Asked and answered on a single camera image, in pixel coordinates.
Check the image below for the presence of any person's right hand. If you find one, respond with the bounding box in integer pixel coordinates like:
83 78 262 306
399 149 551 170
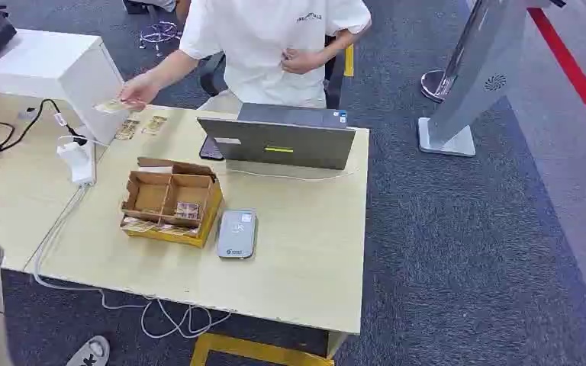
120 74 161 111

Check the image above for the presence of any person's left hand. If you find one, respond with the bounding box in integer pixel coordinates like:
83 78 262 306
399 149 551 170
280 49 325 75

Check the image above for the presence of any printed card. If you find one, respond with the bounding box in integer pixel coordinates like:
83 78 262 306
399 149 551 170
174 201 201 220
93 98 147 114
114 119 141 141
141 115 168 136

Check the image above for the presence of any person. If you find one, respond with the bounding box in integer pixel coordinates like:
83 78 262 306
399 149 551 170
120 0 373 114

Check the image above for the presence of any chrome chair base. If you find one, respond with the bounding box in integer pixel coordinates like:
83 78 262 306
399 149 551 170
138 21 183 57

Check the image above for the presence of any black office chair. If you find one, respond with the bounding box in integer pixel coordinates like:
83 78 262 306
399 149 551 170
198 34 348 111

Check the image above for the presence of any grey laptop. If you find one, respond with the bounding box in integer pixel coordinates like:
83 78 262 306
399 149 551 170
197 102 358 172

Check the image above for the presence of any black smartphone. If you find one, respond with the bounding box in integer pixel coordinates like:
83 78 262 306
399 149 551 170
198 135 225 162

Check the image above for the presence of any white power strip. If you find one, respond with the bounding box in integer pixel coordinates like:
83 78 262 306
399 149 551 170
56 134 98 188

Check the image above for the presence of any white cabinet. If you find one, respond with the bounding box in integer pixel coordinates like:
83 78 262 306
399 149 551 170
0 27 132 146

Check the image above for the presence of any wooden compartment card box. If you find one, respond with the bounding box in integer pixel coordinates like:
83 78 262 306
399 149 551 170
119 156 224 249

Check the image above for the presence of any chrome round stand base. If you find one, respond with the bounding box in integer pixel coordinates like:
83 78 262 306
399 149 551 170
420 69 459 104

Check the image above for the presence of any card stack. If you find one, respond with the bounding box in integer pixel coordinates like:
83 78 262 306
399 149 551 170
120 217 204 239

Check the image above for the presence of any grey card reader device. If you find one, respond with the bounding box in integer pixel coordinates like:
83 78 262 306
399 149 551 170
216 209 258 261

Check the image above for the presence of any silver kiosk stand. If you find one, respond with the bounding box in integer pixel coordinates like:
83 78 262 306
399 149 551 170
417 0 568 158

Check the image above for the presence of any white shoe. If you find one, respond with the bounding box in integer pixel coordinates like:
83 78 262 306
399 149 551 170
65 335 111 366

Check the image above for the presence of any black power cable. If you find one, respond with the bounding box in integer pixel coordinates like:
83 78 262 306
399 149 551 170
0 98 89 154

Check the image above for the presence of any thin white laptop cable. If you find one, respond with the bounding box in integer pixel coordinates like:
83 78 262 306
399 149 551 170
224 166 359 183

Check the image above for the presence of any white cable bundle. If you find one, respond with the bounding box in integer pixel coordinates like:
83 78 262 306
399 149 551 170
31 184 233 340

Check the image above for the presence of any yellow desk frame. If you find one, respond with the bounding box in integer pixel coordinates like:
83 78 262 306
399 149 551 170
189 332 336 366

